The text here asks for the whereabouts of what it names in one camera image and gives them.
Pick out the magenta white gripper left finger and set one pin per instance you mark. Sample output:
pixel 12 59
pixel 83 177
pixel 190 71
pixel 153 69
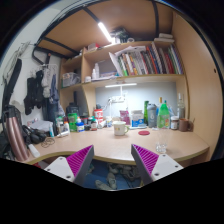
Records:
pixel 74 167

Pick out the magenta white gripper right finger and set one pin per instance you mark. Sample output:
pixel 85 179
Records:
pixel 152 166

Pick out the clear drinking glass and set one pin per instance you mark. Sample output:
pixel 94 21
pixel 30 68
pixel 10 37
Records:
pixel 161 144

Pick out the shoes under desk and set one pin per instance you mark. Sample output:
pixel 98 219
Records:
pixel 110 176

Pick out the red round coaster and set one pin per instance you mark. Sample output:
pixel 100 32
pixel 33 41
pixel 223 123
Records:
pixel 143 133

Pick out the black rubber band coil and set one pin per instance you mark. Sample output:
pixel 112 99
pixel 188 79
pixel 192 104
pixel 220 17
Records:
pixel 48 142

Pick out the white tube on desk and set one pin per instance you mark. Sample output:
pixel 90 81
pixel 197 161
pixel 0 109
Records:
pixel 33 150

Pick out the blue lidded white jar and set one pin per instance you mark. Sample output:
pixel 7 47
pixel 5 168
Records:
pixel 80 126

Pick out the white blue tissue box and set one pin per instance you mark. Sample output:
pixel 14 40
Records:
pixel 137 118

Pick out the white ceramic mug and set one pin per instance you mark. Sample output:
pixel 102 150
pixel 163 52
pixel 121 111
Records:
pixel 120 128

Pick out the green tin container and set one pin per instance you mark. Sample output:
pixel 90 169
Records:
pixel 72 117

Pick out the green plastic bottle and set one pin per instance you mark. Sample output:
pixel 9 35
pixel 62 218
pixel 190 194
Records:
pixel 163 118

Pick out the dark lidded jar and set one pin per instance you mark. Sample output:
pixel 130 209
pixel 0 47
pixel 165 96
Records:
pixel 174 122

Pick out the grey shaker bottle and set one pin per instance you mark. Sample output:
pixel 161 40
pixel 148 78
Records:
pixel 151 112

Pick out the brown ceramic mug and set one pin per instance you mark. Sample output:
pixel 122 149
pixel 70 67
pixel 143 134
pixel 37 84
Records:
pixel 185 125

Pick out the black bag on desk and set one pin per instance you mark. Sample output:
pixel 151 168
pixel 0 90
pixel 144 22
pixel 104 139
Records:
pixel 33 135

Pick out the pink packet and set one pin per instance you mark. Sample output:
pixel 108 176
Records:
pixel 124 116

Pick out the red white jar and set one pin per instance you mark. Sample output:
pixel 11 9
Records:
pixel 98 114

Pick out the clear glass bottle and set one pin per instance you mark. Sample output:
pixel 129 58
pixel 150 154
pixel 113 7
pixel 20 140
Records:
pixel 180 106

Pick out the dark green bottle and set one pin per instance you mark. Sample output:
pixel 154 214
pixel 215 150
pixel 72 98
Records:
pixel 146 112

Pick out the white power strip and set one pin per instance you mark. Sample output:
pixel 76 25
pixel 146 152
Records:
pixel 117 99

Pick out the pink metallic thermos bottle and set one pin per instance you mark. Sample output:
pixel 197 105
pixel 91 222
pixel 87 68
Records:
pixel 14 135

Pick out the hanging dark clothes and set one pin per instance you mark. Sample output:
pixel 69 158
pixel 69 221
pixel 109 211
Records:
pixel 42 92

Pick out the under-shelf strip light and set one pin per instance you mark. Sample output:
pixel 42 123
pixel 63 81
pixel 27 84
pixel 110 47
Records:
pixel 120 85

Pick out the clear plastic storage box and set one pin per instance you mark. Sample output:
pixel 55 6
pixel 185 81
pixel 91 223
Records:
pixel 69 79

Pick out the wooden shelf unit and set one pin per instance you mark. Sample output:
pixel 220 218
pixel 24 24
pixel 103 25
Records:
pixel 86 62

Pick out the row of books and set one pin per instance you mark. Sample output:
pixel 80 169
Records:
pixel 147 60

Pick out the ceiling tube light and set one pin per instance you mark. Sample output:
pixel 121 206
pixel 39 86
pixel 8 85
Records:
pixel 105 31

